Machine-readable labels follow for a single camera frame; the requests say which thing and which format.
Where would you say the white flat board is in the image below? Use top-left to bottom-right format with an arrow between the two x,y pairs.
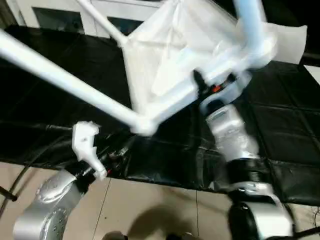
303,63 -> 320,88

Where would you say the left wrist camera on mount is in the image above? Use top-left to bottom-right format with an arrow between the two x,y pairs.
71,121 -> 107,181

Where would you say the white plastic table top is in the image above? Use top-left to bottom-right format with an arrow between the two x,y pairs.
122,0 -> 278,137

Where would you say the dark brown rounded object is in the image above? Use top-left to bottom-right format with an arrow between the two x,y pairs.
103,231 -> 126,240
169,232 -> 196,240

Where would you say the black metal rod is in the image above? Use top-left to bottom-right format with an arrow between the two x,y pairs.
292,227 -> 320,240
0,186 -> 18,202

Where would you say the grey curtain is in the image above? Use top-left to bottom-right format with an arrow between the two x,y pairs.
0,0 -> 16,26

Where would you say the white cabinet with glass doors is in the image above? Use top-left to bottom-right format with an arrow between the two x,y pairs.
14,0 -> 161,38

